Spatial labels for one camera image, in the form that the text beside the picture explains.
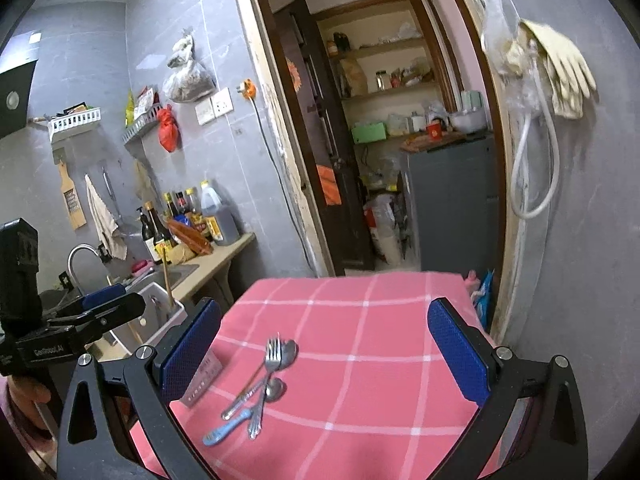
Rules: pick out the pink checked tablecloth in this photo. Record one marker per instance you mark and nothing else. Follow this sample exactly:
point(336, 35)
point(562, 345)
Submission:
point(369, 395)

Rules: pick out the hanging clear plastic bag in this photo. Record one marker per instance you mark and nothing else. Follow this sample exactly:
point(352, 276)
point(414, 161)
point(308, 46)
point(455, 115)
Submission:
point(188, 81)

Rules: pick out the dark sauce bottle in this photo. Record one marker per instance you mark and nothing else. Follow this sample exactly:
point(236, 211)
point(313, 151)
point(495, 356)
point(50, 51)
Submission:
point(155, 235)

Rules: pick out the left hand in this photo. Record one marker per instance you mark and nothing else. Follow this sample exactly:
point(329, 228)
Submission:
point(26, 395)

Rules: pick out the yellow rubber gloves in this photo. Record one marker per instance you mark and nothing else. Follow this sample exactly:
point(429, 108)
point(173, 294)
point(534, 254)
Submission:
point(569, 75)

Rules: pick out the beige hanging towel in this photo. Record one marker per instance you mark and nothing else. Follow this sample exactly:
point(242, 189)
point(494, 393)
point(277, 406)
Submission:
point(106, 226)

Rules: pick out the grey cabinet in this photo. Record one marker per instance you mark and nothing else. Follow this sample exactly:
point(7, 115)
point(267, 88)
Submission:
point(452, 204)

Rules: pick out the white perforated plastic basket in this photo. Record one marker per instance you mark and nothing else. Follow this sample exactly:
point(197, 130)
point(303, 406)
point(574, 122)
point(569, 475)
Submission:
point(151, 328)

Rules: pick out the white wall rack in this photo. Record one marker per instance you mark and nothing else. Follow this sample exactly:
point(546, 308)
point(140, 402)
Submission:
point(62, 128)

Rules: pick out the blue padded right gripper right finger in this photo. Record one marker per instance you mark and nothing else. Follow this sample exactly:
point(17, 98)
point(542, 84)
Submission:
point(471, 360)

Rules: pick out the orange snack packet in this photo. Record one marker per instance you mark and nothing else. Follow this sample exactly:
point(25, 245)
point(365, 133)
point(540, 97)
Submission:
point(189, 236)

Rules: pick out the wooden cutting board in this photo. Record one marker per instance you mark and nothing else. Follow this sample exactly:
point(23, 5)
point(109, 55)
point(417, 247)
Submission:
point(71, 199)

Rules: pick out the red plastic bag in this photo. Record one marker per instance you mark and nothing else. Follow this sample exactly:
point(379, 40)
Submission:
point(168, 132)

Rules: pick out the chrome faucet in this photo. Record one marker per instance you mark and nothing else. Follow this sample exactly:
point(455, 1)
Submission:
point(86, 270)

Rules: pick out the large oil jug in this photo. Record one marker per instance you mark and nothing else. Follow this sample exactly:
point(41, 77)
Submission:
point(218, 216)

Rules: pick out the large silver spoon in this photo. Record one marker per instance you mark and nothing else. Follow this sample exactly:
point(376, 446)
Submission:
point(288, 356)

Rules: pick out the wooden chopstick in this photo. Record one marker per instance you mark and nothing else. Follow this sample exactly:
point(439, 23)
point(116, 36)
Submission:
point(167, 274)

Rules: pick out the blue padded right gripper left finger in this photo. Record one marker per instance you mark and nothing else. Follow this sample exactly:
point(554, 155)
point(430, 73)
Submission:
point(161, 376)

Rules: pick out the small silver spoon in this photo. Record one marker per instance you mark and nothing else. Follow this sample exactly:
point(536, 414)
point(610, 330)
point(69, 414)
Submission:
point(272, 389)

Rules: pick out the green box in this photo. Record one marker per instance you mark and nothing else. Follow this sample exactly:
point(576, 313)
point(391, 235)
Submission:
point(369, 133)

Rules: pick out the silver fork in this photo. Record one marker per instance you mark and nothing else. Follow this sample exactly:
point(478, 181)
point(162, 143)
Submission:
point(273, 361)

